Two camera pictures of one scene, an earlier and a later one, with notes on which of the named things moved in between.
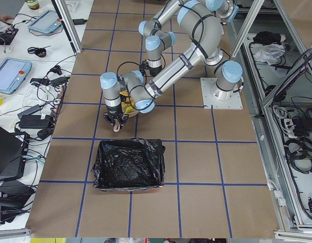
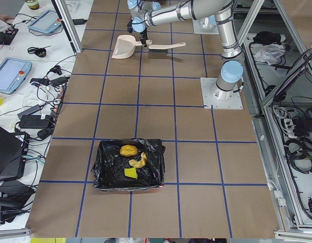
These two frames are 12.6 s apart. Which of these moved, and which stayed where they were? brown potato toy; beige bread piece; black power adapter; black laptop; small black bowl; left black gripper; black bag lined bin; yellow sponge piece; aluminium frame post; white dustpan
Moved: yellow sponge piece; white dustpan; brown potato toy; left black gripper; beige bread piece
Stayed: black power adapter; small black bowl; black laptop; black bag lined bin; aluminium frame post
